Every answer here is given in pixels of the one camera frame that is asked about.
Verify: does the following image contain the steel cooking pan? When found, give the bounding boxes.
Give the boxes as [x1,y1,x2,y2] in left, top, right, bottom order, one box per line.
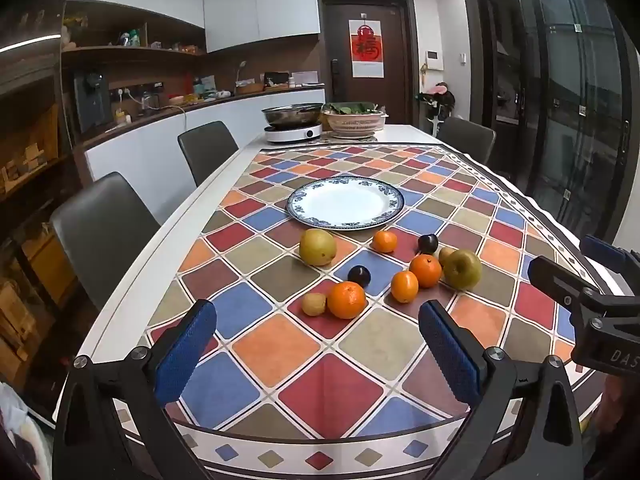
[261,103,325,129]

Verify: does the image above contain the wooden storage shelf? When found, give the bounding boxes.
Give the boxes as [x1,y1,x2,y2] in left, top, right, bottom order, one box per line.
[0,60,83,396]

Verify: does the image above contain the white induction cooker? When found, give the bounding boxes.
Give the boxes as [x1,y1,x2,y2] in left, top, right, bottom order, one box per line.
[263,122,323,145]

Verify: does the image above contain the black framed glass door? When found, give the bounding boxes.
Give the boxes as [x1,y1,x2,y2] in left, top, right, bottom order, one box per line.
[462,0,633,256]

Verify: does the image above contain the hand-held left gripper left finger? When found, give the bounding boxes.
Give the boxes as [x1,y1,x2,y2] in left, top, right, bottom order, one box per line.
[51,299,218,480]

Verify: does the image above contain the person's clothing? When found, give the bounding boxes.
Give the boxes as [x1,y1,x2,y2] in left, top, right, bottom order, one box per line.
[0,382,53,480]

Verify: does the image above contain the green apple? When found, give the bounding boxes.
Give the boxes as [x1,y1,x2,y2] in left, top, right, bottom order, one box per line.
[443,249,483,291]

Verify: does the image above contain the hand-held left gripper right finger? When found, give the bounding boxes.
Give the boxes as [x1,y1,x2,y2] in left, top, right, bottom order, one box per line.
[418,300,586,480]

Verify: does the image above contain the grey dining chair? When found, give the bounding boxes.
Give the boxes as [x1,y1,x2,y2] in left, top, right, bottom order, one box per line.
[177,120,241,188]
[436,116,497,166]
[50,171,163,311]

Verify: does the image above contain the red wall calendar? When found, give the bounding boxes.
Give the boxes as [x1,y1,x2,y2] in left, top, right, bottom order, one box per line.
[348,19,385,79]

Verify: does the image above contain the wooden wall shelf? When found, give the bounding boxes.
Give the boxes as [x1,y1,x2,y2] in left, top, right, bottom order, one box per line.
[60,0,208,86]

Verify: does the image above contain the small orange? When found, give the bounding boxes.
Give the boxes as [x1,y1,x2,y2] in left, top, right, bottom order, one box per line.
[372,230,399,254]

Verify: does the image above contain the pink and black stand item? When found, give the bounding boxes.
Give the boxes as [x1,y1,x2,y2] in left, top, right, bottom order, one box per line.
[417,82,457,133]

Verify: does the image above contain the round brown fruit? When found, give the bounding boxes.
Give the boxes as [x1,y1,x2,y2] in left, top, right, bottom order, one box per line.
[301,292,328,317]

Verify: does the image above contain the blue rimmed white plate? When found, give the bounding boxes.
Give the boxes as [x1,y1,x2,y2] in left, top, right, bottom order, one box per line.
[285,176,405,231]

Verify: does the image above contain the pink plastic colander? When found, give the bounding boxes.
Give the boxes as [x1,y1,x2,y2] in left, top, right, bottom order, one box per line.
[321,108,390,138]

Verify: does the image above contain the black countertop appliance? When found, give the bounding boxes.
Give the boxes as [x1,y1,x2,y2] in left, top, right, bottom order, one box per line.
[73,69,113,133]

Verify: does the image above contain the large orange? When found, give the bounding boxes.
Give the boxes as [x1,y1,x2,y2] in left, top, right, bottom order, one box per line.
[327,281,368,320]

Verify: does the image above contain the white upper cabinets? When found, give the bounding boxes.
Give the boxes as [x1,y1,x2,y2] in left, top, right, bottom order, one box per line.
[66,0,321,53]

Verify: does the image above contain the person's right forearm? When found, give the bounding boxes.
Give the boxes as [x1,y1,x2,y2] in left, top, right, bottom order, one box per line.
[585,370,640,480]

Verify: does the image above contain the green leafy vegetables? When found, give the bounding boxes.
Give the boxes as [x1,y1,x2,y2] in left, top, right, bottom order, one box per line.
[325,101,383,116]

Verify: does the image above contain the dark brown door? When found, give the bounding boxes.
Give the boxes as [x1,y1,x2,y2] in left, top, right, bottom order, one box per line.
[316,0,420,128]

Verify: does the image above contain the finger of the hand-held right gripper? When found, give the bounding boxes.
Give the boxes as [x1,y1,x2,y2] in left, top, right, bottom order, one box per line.
[528,256,640,346]
[581,235,640,291]

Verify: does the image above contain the yellow pear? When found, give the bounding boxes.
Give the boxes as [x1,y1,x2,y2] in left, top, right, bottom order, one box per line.
[299,228,337,267]

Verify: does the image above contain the white lower cabinet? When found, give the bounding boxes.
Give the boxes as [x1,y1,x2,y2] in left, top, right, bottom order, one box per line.
[82,87,327,186]

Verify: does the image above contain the colourful checkered tablecloth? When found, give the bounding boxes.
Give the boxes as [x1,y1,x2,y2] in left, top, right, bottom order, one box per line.
[55,142,640,480]

